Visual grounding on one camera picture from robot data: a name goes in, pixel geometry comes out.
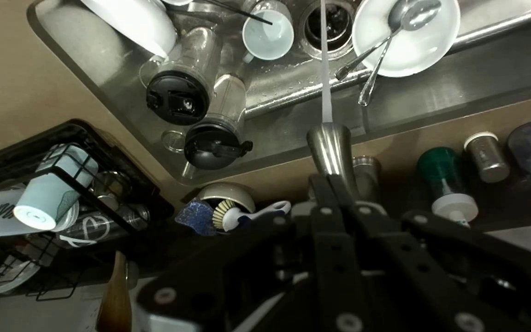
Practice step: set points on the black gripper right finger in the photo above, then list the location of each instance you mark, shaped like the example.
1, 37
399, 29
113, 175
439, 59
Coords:
414, 264

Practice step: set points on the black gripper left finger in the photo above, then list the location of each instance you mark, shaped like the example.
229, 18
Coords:
332, 258

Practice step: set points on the stainless steel kitchen faucet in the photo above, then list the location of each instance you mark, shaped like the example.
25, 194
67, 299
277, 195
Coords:
332, 149

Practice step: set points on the green soap pump dispenser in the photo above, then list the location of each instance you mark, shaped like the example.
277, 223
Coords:
443, 177

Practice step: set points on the white dish brush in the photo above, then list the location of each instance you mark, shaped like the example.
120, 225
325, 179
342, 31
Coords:
248, 214

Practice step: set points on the white sponge dish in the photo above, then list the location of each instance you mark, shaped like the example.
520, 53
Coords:
225, 194

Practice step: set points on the blue sponge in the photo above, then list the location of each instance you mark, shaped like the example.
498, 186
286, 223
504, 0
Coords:
196, 216

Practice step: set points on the blender jar with black lid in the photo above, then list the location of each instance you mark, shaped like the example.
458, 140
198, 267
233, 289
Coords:
176, 92
216, 144

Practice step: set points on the stainless steel sink basin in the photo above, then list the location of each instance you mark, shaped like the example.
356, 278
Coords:
290, 85

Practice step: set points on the slim metal spoon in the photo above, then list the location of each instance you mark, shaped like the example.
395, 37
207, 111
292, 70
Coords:
373, 76

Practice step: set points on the water stream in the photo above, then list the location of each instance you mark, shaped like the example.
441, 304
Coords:
327, 66

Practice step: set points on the clear glass jar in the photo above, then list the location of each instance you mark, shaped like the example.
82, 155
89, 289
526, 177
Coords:
174, 140

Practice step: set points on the large white bowl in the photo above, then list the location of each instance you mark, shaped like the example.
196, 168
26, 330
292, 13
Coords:
419, 52

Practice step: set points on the black dish rack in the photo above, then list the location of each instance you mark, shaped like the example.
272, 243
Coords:
124, 184

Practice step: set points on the brown bottle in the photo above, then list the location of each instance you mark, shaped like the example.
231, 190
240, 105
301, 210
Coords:
115, 301

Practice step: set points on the white mug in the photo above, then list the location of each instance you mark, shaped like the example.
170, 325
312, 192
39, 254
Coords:
272, 39

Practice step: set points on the sink drain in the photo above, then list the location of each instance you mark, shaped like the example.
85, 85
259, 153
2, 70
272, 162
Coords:
332, 24

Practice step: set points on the large metal spoon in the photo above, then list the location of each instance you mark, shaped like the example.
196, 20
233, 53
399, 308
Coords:
414, 11

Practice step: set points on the black stir stick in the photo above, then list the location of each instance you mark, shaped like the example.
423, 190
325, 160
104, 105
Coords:
253, 15

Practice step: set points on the light blue mug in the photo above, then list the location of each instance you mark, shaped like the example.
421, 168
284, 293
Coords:
50, 195

